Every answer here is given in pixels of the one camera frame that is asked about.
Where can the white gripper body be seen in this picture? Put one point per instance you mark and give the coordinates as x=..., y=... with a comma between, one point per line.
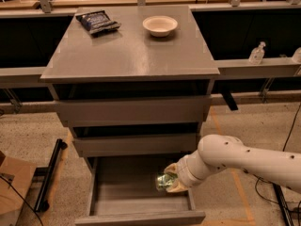
x=183, y=172

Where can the black bar on floor left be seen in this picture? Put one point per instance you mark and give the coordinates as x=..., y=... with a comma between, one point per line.
x=46, y=173

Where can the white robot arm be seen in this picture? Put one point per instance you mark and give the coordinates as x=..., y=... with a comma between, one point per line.
x=216, y=153

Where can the green soda can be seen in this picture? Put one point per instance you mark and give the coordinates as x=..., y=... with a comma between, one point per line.
x=165, y=181

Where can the cardboard box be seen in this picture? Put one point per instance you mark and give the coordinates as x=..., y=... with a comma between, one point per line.
x=16, y=177

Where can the black stand base right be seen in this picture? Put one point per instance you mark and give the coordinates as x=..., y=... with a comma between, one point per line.
x=286, y=212

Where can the grey drawer cabinet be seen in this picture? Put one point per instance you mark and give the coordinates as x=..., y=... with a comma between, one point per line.
x=110, y=90

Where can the grey metal rail shelf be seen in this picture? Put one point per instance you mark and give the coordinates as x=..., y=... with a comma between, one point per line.
x=250, y=68

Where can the clear sanitizer bottle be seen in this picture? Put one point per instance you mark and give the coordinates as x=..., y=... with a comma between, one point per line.
x=257, y=54

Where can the grey middle drawer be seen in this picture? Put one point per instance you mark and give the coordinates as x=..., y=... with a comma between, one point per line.
x=136, y=145

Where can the blue chip bag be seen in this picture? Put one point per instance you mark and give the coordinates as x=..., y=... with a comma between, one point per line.
x=97, y=21

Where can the grey top drawer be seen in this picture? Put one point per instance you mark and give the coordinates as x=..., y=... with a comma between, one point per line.
x=134, y=111

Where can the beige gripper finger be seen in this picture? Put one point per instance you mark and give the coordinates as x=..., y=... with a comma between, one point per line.
x=176, y=187
x=171, y=169

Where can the white paper bowl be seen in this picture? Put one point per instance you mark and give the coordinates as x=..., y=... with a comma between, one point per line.
x=160, y=26

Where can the grey open bottom drawer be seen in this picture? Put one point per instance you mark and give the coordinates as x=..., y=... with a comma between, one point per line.
x=123, y=193

